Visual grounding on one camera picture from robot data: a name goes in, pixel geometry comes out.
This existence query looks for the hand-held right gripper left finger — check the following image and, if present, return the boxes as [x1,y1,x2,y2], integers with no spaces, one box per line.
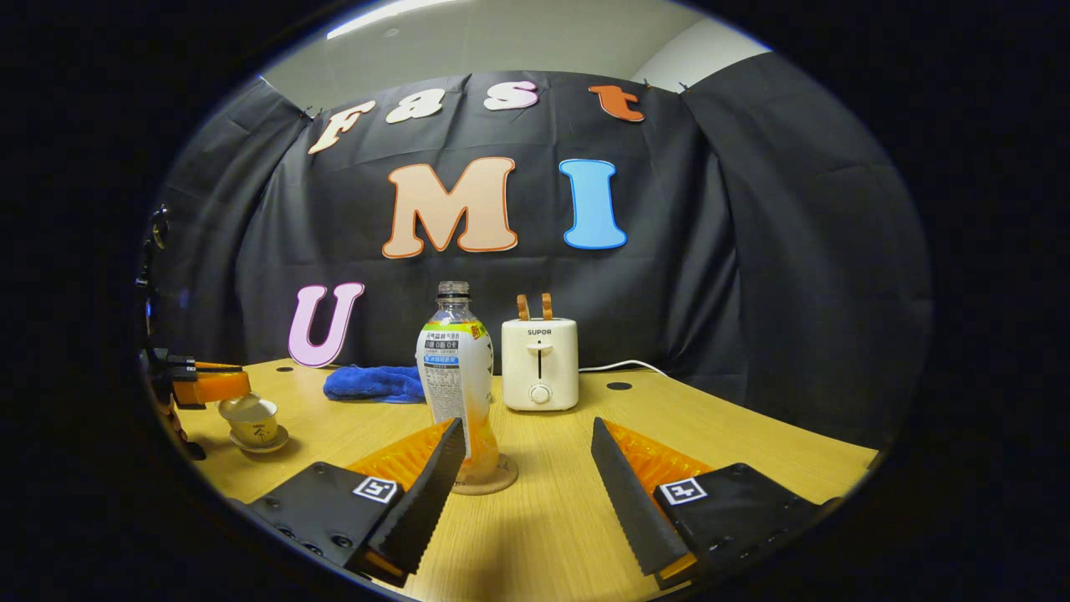
[244,416,466,588]

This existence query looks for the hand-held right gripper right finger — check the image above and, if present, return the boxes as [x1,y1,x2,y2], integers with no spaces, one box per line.
[590,416,845,590]

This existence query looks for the round cork coaster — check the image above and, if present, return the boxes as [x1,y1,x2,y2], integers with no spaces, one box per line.
[451,451,519,496]

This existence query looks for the cream ceramic teacup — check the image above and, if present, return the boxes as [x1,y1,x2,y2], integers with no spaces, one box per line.
[230,401,279,446]

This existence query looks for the clear labelled water bottle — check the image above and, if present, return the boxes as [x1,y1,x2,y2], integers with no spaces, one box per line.
[415,281,502,486]

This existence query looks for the cream ceramic saucer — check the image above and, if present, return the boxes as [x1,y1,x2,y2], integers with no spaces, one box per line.
[228,425,290,455]

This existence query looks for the blue towel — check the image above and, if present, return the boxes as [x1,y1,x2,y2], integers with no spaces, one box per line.
[324,365,427,405]

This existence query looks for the cream toaster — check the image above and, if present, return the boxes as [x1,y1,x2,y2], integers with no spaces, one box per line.
[502,318,580,412]

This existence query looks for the black backdrop cloth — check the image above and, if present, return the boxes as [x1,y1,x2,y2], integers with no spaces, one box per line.
[138,71,933,448]

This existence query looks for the white toaster cable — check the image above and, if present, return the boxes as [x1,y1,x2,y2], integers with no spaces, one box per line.
[578,360,670,377]

